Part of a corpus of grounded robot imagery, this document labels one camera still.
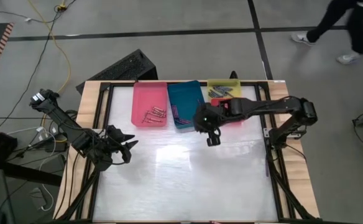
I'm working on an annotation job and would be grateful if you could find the pink plastic bin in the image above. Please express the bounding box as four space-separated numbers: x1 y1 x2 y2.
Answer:
131 81 169 128

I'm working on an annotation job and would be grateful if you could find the teal blue plastic bin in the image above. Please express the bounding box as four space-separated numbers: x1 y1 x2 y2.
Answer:
167 80 206 130

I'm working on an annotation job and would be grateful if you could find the grey power adapter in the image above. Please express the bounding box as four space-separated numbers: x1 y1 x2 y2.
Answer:
29 186 50 211

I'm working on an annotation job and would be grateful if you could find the white cable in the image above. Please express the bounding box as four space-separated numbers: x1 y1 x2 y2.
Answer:
7 126 58 212

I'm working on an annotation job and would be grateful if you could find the yellow plastic bin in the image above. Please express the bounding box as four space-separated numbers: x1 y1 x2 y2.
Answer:
206 78 242 99

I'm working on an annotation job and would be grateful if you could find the power strip with adapters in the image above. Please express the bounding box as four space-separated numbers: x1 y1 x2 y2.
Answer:
35 124 69 153

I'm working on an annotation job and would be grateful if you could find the black floor cable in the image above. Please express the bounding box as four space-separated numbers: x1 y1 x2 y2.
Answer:
0 0 76 131

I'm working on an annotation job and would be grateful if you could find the silver metal bracket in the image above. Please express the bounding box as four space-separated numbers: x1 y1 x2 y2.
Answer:
288 129 307 139

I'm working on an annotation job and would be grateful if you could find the person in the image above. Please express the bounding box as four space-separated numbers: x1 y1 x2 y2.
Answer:
290 0 363 65

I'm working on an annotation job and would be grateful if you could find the yellow cable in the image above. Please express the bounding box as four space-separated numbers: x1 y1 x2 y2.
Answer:
27 0 72 105

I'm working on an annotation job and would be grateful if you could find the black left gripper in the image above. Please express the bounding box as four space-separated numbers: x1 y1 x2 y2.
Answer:
105 124 139 165

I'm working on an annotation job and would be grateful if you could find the red plastic bin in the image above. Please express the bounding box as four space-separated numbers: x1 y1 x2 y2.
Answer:
210 97 244 128

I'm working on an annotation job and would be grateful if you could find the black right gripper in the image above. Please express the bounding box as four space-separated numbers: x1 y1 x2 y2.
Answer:
193 104 224 147

